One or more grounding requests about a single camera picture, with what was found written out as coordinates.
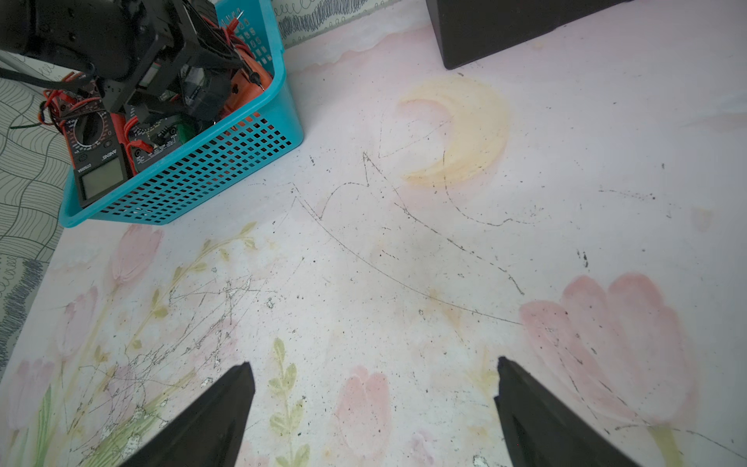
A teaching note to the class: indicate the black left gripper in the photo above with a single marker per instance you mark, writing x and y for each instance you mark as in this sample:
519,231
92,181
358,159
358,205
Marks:
177,61

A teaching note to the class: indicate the teal plastic basket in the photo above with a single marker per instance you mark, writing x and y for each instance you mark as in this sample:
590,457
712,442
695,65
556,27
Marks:
261,132

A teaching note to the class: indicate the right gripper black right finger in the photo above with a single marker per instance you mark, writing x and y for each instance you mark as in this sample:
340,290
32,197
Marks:
540,430

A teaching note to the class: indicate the small black multimeter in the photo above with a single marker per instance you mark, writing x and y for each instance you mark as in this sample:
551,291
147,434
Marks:
148,144

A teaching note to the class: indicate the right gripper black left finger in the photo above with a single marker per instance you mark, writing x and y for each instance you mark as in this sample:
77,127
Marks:
210,431

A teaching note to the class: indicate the orange multimeter with leads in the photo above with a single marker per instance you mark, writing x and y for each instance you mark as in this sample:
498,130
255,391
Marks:
246,86

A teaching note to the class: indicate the red multimeter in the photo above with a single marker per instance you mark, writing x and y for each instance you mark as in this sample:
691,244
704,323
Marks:
91,133

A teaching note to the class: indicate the yellow black toolbox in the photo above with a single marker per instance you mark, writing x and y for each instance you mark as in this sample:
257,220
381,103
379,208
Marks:
468,30

